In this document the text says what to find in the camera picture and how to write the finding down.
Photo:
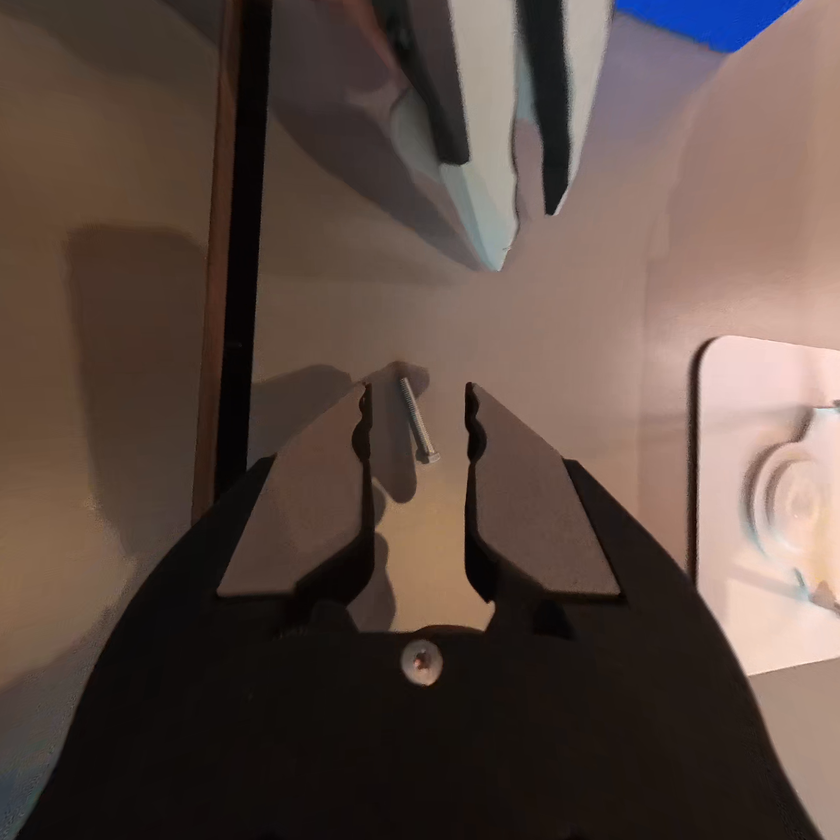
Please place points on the silver bolt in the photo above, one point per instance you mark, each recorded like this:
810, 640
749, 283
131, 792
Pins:
415, 417

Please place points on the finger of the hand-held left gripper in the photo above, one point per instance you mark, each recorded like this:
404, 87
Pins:
587, 65
489, 131

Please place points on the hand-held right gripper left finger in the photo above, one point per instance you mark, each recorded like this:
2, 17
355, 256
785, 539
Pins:
308, 512

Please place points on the blue plastic bin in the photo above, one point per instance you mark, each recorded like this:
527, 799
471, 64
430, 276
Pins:
689, 19

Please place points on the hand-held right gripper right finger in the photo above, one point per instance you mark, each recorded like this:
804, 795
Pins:
525, 518

